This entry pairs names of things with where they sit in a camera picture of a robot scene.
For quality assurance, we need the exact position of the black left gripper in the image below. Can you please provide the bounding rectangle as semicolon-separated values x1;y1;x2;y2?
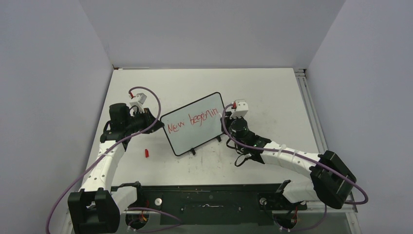
125;108;164;134

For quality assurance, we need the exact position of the black framed small whiteboard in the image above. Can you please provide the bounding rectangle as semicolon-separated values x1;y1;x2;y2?
160;92;224;156

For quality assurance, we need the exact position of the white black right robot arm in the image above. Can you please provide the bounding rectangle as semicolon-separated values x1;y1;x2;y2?
224;112;357;209

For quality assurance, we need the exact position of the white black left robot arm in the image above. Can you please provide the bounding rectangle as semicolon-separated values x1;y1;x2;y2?
68;102;164;234

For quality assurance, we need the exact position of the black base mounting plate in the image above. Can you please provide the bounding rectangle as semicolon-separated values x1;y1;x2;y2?
125;183;310;229

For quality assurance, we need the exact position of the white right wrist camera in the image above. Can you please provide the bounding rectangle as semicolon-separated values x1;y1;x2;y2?
230;99;249;119

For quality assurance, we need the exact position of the aluminium right side rail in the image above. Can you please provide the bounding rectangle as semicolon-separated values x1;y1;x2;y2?
294;69;328;153

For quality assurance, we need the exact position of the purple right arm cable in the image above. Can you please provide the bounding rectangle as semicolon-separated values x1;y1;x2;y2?
222;103;369;233

